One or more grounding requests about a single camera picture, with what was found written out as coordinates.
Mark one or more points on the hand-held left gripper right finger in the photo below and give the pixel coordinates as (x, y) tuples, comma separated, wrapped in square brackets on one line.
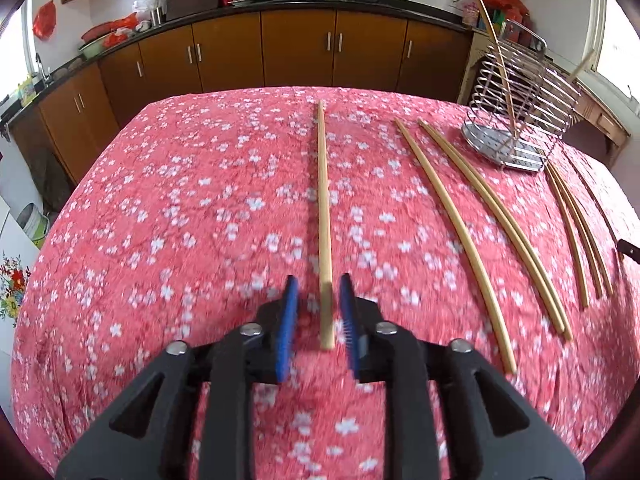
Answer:
[(352, 330)]

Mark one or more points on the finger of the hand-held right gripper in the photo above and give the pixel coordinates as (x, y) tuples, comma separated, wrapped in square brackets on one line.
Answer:
[(630, 251)]

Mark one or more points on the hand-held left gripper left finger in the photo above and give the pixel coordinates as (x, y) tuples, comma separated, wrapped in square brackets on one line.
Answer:
[(286, 330)]

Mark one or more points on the light wooden chopstick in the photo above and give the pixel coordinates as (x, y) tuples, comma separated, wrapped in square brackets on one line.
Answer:
[(592, 270), (605, 275), (562, 322), (548, 312), (582, 66), (508, 105), (325, 220), (472, 260), (580, 280)]

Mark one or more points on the cream side table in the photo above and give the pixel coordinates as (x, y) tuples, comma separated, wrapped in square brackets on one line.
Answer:
[(600, 120)]

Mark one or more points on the large sliding window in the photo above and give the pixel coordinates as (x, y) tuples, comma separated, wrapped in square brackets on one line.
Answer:
[(620, 35)]

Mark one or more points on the white plastic bucket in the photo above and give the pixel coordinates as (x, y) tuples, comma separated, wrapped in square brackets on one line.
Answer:
[(34, 227)]

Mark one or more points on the white floral printed appliance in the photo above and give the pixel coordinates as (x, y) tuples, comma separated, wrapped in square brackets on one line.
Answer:
[(12, 280)]

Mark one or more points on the brown lower kitchen cabinets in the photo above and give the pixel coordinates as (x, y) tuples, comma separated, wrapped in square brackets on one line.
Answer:
[(295, 50)]

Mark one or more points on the large red plastic bag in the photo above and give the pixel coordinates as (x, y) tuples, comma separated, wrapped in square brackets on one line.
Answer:
[(502, 0)]

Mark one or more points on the red label condiment jar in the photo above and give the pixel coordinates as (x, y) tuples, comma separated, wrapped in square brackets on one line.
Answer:
[(471, 15)]

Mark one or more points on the black kitchen countertop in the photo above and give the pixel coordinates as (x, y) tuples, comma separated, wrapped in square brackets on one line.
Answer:
[(300, 2)]

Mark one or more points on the white mug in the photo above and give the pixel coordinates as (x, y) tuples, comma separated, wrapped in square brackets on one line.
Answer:
[(143, 25)]

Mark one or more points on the steel cup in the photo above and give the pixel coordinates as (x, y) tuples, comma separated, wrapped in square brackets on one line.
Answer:
[(157, 16)]

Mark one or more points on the green basin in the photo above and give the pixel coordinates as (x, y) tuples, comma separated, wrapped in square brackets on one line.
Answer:
[(92, 49)]

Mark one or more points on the red basin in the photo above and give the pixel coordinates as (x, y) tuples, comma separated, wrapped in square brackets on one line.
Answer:
[(97, 32)]

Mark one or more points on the yellow dish soap bottle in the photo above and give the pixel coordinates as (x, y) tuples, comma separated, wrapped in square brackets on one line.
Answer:
[(27, 90)]

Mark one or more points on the steel faucet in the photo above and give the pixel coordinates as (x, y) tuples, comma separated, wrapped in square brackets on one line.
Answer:
[(41, 67)]

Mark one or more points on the small side window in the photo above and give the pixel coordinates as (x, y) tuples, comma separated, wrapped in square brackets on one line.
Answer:
[(12, 60)]

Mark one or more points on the red hanging wall bag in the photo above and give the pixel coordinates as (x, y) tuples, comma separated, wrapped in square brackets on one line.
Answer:
[(45, 20)]

